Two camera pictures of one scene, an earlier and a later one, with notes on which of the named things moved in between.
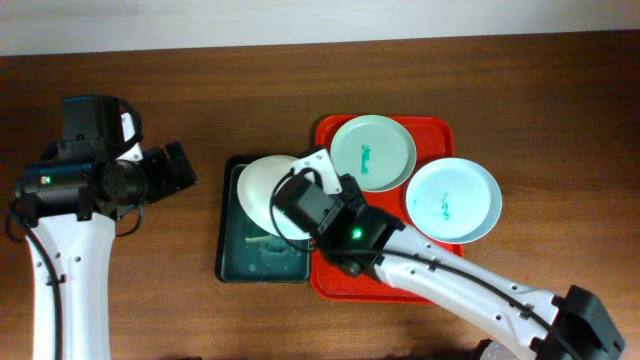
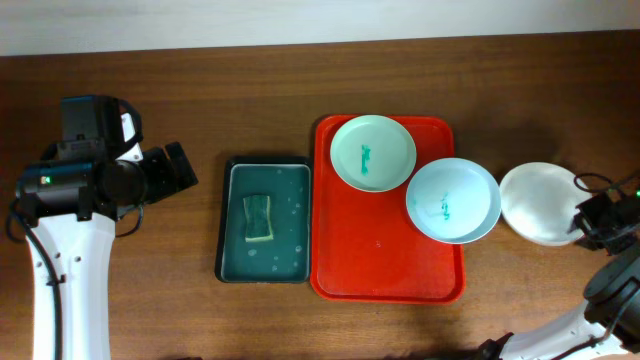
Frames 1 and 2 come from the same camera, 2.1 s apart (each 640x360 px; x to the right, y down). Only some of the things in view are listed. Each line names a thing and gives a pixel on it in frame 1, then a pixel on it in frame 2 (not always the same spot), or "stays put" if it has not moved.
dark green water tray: [244, 252] stays put
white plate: [255, 186] -> [539, 202]
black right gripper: [353, 189] -> [585, 222]
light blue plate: [454, 200] stays put
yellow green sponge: [271, 244] -> [258, 218]
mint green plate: [377, 150] stays put
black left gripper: [169, 181] stays put
